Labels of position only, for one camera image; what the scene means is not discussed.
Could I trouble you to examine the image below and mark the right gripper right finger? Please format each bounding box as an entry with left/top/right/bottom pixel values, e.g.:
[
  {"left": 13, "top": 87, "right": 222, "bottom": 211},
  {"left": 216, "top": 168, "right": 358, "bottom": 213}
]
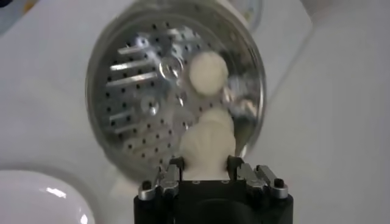
[{"left": 227, "top": 154, "right": 289, "bottom": 200}]

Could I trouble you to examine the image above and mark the large white round plate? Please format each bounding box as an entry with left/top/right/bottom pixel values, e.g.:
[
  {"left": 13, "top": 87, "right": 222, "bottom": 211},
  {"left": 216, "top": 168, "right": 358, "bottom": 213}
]
[{"left": 0, "top": 169, "right": 96, "bottom": 224}]

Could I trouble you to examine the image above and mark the perforated stainless steel steamer basket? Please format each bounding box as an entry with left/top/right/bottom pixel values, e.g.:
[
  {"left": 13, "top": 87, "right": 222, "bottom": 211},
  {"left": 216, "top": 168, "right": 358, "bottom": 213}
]
[{"left": 85, "top": 0, "right": 268, "bottom": 183}]

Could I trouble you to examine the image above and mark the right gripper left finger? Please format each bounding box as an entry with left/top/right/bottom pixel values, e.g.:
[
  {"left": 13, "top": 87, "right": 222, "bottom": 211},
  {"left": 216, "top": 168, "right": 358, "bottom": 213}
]
[{"left": 138, "top": 155, "right": 186, "bottom": 201}]

